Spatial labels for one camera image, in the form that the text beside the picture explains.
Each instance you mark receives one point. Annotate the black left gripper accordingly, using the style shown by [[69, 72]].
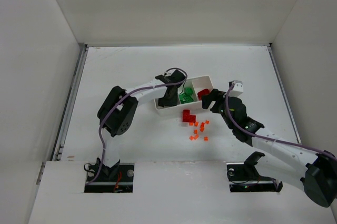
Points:
[[168, 95]]

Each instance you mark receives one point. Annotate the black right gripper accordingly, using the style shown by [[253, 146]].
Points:
[[215, 101]]

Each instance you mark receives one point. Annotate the green lego plate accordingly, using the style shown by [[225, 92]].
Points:
[[184, 98]]

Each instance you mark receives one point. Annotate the green lego brick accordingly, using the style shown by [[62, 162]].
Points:
[[188, 91]]

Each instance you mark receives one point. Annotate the white three-compartment container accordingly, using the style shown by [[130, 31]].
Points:
[[197, 84]]

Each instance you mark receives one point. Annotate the red rounded lego brick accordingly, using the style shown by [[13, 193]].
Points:
[[202, 93]]

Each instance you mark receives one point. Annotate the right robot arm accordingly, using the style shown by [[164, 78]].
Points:
[[311, 170]]

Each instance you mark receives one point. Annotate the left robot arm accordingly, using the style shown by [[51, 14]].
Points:
[[117, 111]]

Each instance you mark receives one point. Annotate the red lego brick pile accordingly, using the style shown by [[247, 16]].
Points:
[[188, 117]]

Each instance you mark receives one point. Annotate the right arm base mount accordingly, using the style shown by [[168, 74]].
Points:
[[243, 177]]

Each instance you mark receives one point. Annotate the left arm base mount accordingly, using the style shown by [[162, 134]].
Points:
[[103, 179]]

